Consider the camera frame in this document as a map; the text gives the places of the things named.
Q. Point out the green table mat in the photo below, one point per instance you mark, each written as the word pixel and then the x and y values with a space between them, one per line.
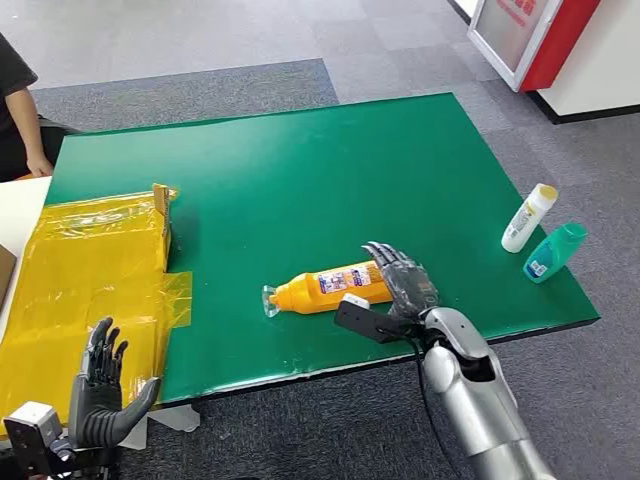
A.
pixel 324 179

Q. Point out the yellow taped cardboard box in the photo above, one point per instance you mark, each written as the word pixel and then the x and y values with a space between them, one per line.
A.
pixel 75 278

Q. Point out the white bottle with yellow cap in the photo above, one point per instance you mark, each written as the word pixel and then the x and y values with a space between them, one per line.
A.
pixel 525 222

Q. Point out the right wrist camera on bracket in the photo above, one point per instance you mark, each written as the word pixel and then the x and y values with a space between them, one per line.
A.
pixel 362 320

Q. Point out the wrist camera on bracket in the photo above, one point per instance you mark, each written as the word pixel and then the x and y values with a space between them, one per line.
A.
pixel 32 430
pixel 362 320

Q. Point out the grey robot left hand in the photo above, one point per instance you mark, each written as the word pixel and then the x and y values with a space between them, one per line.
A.
pixel 97 411

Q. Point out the white side table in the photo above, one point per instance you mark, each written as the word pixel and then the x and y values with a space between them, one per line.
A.
pixel 20 212

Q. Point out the person's forearm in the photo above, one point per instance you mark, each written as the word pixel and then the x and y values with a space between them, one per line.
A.
pixel 27 122

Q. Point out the person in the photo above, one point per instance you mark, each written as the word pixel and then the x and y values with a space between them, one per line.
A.
pixel 12 79

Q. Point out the red and white display cabinet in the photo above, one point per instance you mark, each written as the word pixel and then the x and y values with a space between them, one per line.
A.
pixel 540 40

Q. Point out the orange bottle with clear cap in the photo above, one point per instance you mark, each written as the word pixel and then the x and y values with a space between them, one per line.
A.
pixel 320 291

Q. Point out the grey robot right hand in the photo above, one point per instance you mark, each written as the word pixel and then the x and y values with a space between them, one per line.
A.
pixel 410 288

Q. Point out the brown cardboard piece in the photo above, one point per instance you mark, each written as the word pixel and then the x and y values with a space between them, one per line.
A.
pixel 4 275

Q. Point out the teal translucent bottle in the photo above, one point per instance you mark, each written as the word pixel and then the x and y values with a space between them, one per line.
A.
pixel 552 255

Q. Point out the person's hand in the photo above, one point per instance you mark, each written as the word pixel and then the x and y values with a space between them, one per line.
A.
pixel 40 166

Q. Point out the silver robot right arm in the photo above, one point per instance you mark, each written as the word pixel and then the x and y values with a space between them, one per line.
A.
pixel 480 404

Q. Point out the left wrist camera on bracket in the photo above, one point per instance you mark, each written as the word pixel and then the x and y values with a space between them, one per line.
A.
pixel 32 430

